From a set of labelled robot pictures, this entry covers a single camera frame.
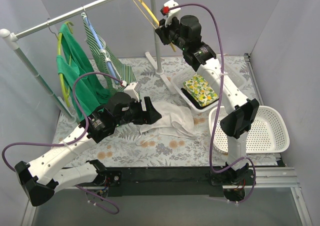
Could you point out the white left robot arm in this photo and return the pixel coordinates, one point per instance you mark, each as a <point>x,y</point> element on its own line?
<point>46,175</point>

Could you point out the white oval perforated basket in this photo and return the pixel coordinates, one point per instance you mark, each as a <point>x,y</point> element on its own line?
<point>268,133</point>

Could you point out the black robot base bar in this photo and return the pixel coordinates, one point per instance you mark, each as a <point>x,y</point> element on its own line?
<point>174,181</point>

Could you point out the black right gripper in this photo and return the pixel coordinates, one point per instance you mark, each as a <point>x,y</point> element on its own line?
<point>164,31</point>

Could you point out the light blue plastic hanger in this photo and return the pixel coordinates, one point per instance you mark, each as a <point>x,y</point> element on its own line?
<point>106,55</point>

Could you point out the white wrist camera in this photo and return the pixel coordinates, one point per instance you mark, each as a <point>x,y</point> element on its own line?
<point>133,90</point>
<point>170,10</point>

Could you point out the lime green plastic hanger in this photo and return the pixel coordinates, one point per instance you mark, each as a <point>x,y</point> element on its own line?
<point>61,64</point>

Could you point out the yellow plastic hanger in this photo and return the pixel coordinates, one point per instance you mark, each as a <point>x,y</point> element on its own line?
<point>146,11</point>

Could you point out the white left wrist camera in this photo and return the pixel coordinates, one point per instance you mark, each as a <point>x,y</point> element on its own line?
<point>133,90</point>

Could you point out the white metal clothes rack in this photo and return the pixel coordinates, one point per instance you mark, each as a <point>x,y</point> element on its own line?
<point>11,40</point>

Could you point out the lemon print folded cloth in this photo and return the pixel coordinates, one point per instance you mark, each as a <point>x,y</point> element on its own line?
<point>200,90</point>

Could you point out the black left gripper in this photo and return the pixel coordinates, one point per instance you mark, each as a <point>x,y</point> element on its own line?
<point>144,112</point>

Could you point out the floral fern patterned tablecloth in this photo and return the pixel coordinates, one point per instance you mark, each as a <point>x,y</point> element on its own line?
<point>121,150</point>

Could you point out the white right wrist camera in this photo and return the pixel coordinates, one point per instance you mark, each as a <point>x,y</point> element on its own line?
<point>170,10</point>

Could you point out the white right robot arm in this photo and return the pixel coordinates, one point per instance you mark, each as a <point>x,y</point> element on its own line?
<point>241,111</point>

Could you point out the white rectangular plastic basket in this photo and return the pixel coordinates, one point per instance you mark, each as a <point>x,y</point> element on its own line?
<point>187,73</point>

